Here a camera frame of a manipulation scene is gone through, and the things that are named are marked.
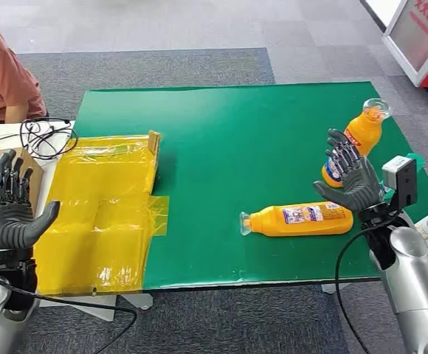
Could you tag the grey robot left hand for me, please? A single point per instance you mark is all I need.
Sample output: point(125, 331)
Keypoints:
point(11, 225)

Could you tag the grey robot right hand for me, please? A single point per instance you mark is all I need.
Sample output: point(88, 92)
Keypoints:
point(361, 188)

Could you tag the orange detergent bottle clear cap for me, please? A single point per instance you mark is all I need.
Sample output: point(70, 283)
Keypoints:
point(302, 225)

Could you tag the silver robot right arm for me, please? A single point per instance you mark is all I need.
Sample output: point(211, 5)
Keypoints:
point(416, 288)

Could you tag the orange Tide bottle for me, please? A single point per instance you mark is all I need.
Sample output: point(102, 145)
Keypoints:
point(365, 132)

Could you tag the teal plastic bottle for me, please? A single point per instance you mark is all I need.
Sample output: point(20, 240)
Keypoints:
point(419, 159)

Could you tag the white side table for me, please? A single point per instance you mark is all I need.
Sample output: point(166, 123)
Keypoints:
point(48, 183)

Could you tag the white table foot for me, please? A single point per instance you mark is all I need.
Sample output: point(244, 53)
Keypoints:
point(138, 300)
point(333, 287)

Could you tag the yellow taped cardboard tray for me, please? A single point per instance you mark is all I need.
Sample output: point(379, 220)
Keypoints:
point(99, 220)

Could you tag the person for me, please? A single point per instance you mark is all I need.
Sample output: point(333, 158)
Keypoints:
point(3, 78)

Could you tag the red and white display cabinet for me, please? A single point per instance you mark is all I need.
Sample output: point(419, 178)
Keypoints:
point(420, 39)

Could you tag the green table mat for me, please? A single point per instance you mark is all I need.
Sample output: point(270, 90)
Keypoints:
point(236, 146)

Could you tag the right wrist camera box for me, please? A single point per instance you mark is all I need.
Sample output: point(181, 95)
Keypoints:
point(402, 178)

